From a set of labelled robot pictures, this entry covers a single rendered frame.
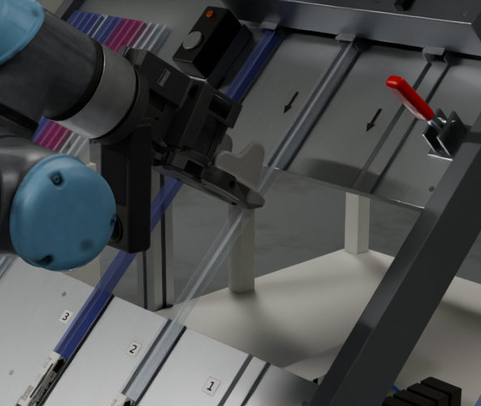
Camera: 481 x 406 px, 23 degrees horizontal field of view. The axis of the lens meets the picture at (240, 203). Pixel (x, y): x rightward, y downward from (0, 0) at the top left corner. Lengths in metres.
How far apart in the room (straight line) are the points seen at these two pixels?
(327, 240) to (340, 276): 2.12
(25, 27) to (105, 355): 0.37
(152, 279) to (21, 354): 0.55
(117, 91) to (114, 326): 0.29
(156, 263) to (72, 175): 0.97
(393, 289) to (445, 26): 0.25
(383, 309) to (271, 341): 0.68
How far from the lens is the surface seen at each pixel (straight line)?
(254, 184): 1.09
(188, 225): 4.16
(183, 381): 1.07
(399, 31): 1.13
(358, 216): 1.98
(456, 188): 1.01
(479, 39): 1.08
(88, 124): 0.96
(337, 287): 1.85
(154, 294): 1.75
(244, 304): 1.78
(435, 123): 1.03
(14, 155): 0.79
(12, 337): 1.24
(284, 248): 3.93
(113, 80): 0.95
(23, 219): 0.76
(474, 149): 1.03
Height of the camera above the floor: 1.28
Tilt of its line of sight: 17 degrees down
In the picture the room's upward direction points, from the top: straight up
